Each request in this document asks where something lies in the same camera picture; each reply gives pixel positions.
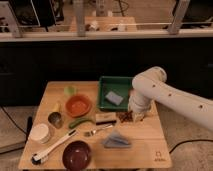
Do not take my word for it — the dark red grape bunch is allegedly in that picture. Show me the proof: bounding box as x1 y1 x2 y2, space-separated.
117 111 133 123

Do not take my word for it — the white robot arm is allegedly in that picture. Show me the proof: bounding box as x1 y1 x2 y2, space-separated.
128 67 213 131

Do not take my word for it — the orange red bowl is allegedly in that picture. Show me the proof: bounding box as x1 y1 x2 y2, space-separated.
65 94 92 118

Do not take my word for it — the dark maroon bowl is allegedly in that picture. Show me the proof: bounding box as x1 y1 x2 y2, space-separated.
62 141 91 171

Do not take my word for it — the blue sponge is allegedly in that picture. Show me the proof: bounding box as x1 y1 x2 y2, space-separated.
105 91 123 105

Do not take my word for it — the grey folded cloth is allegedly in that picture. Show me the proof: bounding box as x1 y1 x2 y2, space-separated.
102 130 131 148

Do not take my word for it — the green plastic tray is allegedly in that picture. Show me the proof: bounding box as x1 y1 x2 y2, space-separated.
97 76 132 112

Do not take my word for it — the silver fork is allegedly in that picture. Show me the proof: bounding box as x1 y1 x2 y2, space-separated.
83 124 113 137

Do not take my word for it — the green cucumber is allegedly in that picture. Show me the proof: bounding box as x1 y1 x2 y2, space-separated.
68 117 94 129

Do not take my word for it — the light green cup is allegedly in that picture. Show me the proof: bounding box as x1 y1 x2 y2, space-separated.
64 86 76 96

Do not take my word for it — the yellow banana piece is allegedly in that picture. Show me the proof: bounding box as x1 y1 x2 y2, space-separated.
52 102 61 113

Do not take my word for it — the steel measuring cup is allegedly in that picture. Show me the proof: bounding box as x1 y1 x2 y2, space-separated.
48 112 63 129

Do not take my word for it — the white round container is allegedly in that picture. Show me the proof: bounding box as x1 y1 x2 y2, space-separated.
29 123 51 144

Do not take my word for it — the white dish brush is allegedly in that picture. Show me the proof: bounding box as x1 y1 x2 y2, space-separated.
31 130 77 165

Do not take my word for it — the wooden block with black handle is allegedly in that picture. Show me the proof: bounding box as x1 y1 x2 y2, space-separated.
95 112 117 125

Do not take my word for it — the black cable right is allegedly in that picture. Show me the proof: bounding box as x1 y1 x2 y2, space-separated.
168 138 213 155

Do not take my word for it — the black cable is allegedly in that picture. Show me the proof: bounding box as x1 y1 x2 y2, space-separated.
168 138 213 155
0 105 28 136

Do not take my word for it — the black cable left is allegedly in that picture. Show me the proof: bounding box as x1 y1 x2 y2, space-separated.
0 105 28 136

